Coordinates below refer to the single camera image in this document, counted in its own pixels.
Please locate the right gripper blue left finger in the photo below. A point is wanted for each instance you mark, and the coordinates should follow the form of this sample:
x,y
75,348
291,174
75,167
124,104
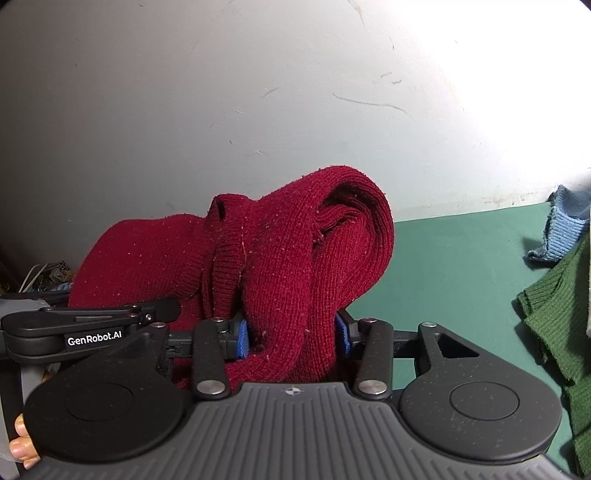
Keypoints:
x,y
215,343

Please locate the person's left hand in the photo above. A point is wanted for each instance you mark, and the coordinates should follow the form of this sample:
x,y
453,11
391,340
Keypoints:
x,y
22,448

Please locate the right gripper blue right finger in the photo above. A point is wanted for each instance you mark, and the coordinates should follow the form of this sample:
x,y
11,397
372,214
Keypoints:
x,y
365,350

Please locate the dark red knit sweater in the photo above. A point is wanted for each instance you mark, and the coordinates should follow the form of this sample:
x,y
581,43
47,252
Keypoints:
x,y
287,261

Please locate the green bed sheet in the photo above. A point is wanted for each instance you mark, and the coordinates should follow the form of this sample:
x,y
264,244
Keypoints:
x,y
463,273

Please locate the blue white checkered towel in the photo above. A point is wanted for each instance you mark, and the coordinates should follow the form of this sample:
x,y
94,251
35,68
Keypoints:
x,y
63,287

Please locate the light blue garment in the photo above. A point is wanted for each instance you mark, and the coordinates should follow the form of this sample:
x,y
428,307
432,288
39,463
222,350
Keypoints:
x,y
568,220

